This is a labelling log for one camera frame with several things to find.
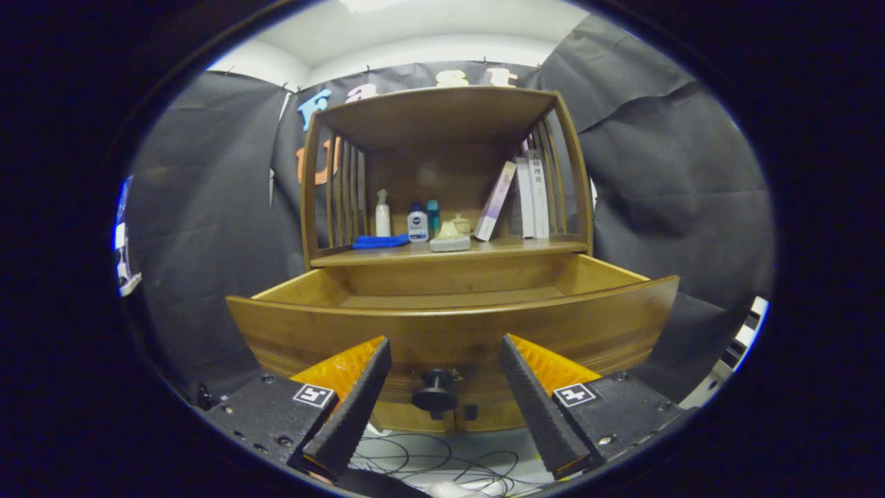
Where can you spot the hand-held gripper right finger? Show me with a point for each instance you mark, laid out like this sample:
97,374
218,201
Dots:
539,408

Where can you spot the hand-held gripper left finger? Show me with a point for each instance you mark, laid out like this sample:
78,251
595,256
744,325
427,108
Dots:
352,408

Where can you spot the black drawer knob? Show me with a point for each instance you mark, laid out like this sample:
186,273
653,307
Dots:
434,395

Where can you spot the wooden drawer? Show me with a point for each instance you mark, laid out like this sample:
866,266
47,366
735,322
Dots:
415,325

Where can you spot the wooden cabinet door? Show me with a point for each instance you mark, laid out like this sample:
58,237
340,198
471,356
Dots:
397,420
498,420

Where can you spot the wooden countertop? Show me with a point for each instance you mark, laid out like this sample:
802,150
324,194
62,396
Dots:
511,247

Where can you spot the wooden cabinet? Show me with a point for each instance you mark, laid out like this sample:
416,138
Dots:
442,111

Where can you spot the blue folded cloth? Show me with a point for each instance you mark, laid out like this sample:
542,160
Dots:
380,241

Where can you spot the white lotion bottle blue cap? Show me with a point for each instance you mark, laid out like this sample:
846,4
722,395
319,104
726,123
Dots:
417,227

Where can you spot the white pump bottle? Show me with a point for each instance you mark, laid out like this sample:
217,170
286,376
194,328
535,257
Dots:
382,218

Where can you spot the beige lidded teacup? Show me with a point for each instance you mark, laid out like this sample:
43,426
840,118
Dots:
462,223

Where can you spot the teal bottle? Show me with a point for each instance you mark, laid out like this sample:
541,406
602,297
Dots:
433,216

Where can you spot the purple white leaning book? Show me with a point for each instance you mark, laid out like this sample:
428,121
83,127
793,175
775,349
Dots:
496,200

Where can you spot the white book printed spine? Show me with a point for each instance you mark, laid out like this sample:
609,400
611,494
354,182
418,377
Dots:
539,194

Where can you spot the white black striped object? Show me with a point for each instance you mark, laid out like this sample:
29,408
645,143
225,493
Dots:
743,332

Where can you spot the white hanging equipment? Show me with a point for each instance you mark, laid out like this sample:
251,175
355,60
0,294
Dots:
124,263

